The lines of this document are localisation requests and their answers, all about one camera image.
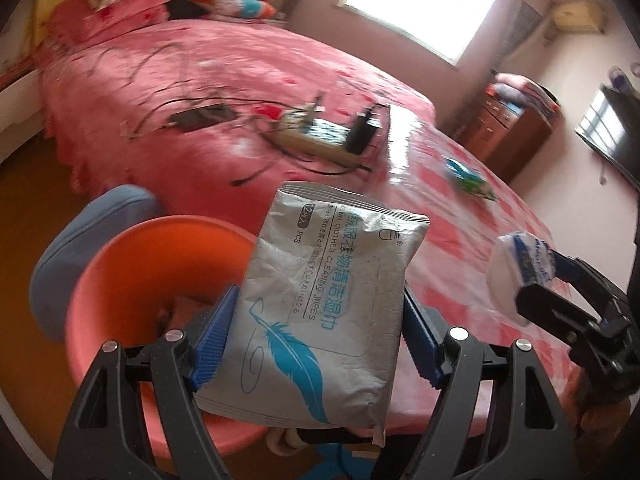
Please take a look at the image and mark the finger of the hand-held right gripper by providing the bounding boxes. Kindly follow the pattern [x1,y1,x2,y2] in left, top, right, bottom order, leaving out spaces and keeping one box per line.
[549,251,628,320]
[516,281,610,350]

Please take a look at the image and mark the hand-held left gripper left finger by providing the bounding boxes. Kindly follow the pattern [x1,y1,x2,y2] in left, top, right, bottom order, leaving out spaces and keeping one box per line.
[54,284,241,480]

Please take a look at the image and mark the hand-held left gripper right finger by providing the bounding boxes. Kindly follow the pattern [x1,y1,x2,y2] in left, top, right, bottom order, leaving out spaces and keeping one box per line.
[399,286,583,480]

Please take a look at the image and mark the white cup with blue label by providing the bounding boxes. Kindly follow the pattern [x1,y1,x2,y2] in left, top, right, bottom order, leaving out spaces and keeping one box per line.
[487,230,556,328]

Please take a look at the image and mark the orange plastic basin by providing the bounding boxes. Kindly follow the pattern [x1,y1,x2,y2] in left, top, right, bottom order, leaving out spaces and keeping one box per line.
[65,215,281,461]

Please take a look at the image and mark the silver wet wipes packet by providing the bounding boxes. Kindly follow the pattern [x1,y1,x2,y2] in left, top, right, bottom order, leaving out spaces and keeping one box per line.
[192,181,431,448]

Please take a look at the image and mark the blue green wrapper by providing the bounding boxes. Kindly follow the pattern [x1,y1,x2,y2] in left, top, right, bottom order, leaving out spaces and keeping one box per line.
[444,157,498,203]

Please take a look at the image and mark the wooden cabinet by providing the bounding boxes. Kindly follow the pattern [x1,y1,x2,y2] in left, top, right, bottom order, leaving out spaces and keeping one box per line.
[457,87,553,183]

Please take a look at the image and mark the flat screen television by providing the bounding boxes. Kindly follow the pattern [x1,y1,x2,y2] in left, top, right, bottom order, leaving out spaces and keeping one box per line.
[575,85,640,186]

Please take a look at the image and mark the folded blankets stack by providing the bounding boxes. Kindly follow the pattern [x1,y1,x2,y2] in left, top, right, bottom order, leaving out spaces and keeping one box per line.
[485,72,563,121]

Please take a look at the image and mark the black power adapter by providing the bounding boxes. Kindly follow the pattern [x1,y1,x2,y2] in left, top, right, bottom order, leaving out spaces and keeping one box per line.
[345,102,391,156]

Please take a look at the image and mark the black phone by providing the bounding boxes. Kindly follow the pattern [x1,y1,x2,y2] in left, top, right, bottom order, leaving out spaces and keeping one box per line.
[167,104,238,133]

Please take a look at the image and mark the beige power strip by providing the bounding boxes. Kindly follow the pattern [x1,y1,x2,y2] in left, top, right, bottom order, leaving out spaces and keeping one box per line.
[270,102,353,153]

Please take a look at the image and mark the bed with pink blanket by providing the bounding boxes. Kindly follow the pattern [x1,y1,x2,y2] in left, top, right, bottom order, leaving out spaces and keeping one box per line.
[0,20,441,211]

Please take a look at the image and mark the window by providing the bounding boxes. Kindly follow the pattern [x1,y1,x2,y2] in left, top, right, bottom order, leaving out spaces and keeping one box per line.
[337,0,503,67]

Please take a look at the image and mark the colourful bolster pillow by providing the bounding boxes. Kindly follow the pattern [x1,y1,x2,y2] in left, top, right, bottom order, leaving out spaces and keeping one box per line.
[200,0,281,21]

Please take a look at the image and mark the pink folded blanket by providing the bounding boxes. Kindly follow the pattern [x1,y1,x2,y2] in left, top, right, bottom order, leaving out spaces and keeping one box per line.
[47,0,178,43]

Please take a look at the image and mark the black cable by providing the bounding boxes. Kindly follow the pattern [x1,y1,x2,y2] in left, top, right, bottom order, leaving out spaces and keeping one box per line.
[227,147,376,188]

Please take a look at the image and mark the yellowed wall air conditioner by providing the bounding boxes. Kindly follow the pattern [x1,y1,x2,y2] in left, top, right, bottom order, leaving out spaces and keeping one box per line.
[550,0,608,36]

